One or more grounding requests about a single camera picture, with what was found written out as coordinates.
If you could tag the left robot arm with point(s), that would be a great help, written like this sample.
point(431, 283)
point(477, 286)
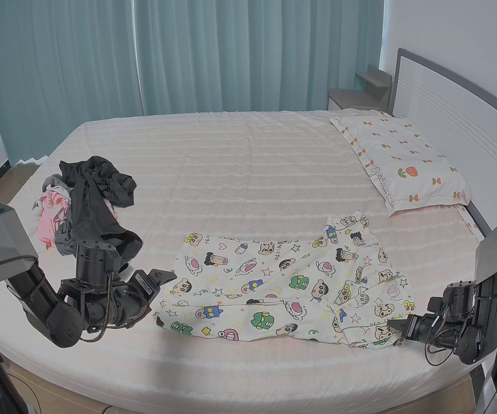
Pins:
point(54, 313)

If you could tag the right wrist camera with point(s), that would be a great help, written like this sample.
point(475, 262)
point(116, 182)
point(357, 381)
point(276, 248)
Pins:
point(435, 306)

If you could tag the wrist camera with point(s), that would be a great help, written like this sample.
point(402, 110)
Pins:
point(74, 289)
point(435, 306)

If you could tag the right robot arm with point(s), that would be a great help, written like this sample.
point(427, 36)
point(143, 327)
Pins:
point(496, 291)

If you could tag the pile of clothes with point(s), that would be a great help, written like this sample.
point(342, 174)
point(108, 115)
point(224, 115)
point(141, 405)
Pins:
point(89, 196)

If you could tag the blue-green curtain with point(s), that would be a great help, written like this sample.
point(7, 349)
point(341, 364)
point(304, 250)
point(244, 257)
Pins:
point(58, 58)
point(253, 37)

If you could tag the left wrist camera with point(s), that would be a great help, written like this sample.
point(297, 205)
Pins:
point(74, 289)

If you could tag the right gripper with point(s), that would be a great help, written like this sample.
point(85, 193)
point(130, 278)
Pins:
point(419, 328)

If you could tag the white printed pyjama top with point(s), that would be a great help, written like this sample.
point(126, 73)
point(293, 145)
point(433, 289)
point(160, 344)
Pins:
point(274, 283)

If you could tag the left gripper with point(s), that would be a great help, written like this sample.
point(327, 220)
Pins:
point(143, 289)

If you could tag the bed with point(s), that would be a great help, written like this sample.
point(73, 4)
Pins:
point(253, 166)

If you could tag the grey white bedside table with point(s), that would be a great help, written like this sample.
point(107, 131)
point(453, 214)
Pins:
point(360, 93)

